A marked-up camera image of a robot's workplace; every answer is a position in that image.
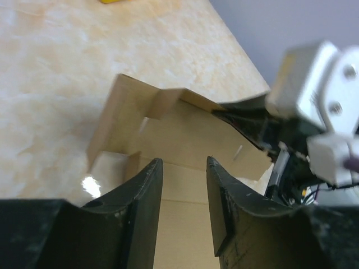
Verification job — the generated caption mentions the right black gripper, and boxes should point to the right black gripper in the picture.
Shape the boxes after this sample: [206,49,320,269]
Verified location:
[211,94,324,207]

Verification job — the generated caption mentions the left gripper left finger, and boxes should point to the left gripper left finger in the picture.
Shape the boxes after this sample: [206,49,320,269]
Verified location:
[39,159,163,268]

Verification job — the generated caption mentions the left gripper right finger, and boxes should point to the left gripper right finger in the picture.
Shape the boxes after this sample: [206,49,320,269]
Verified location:
[206,157,331,268]

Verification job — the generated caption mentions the brown cardboard paper box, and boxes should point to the brown cardboard paper box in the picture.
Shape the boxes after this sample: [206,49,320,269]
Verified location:
[86,74,271,268]

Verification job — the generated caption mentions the yellow plastic bin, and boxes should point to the yellow plastic bin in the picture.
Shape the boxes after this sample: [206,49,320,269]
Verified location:
[99,0,128,4]

